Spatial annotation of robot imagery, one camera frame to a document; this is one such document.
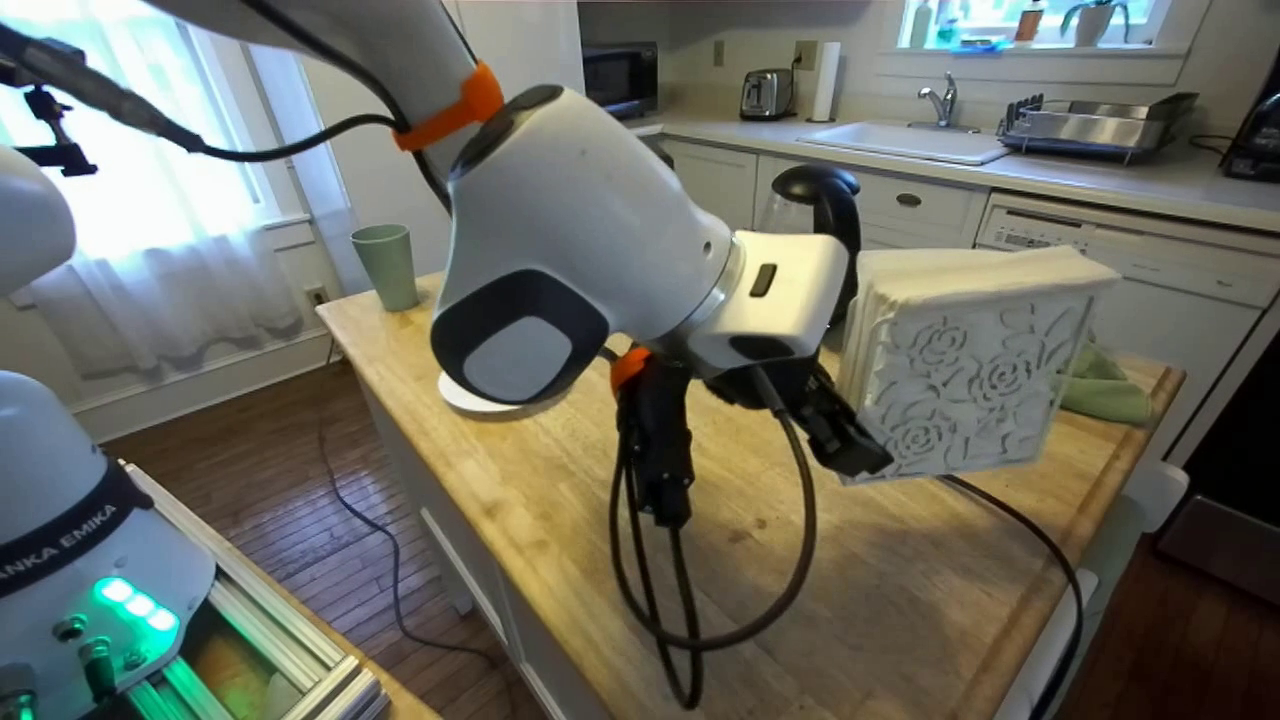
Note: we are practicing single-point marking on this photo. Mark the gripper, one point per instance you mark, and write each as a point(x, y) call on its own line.
point(775, 385)

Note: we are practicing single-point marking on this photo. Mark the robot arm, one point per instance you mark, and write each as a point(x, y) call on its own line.
point(560, 220)

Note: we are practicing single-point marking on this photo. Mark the white floral napkin holder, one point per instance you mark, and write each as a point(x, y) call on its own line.
point(960, 390)

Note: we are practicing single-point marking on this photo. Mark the black electric kettle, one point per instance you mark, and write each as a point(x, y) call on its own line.
point(835, 210)

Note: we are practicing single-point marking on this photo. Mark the white kitchen cabinet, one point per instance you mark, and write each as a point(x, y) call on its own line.
point(715, 185)

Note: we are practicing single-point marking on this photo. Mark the stack of white napkins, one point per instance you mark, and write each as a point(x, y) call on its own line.
point(980, 268)

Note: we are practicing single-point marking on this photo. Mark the white sink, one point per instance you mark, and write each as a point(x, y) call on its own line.
point(905, 142)

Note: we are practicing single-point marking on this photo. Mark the silver toaster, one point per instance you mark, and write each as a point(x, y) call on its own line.
point(766, 95)

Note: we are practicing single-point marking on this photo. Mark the white round plate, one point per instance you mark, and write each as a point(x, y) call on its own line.
point(470, 398)

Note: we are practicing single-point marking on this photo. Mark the paper towel roll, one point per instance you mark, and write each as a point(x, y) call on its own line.
point(826, 82)

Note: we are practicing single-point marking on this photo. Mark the green cloth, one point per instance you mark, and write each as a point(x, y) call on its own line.
point(1100, 390)

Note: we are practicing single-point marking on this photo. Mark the silver tap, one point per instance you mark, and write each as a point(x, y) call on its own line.
point(943, 100)

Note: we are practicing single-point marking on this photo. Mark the black microwave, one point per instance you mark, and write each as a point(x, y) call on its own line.
point(620, 80)

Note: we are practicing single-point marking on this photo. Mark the white chair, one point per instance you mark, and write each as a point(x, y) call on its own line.
point(1090, 600)

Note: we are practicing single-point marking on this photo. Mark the white bottle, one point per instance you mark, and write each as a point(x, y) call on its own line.
point(920, 25)

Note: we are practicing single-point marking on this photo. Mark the green plastic cup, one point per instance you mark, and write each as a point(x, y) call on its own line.
point(388, 265)

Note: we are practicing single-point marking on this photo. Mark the metal dish rack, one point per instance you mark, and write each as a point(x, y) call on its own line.
point(1090, 125)

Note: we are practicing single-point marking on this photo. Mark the white dishwasher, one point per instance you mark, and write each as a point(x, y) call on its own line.
point(1190, 290)

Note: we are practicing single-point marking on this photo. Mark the orange bottle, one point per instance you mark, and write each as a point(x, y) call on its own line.
point(1029, 20)

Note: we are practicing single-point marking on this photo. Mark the black oven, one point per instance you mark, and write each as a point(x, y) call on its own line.
point(1235, 480)

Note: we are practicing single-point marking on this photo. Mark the potted plant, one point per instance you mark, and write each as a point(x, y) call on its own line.
point(1093, 22)

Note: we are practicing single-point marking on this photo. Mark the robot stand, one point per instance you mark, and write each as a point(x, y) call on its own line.
point(300, 650)

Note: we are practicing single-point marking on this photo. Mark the black coffee maker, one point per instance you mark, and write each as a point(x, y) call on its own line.
point(1258, 130)

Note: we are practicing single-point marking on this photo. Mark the window with white curtain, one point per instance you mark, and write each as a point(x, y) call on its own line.
point(150, 230)

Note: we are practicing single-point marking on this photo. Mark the wall socket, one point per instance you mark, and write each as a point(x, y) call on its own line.
point(718, 53)
point(805, 55)
point(317, 296)

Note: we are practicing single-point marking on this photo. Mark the camera on mount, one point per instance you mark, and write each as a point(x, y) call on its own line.
point(58, 150)

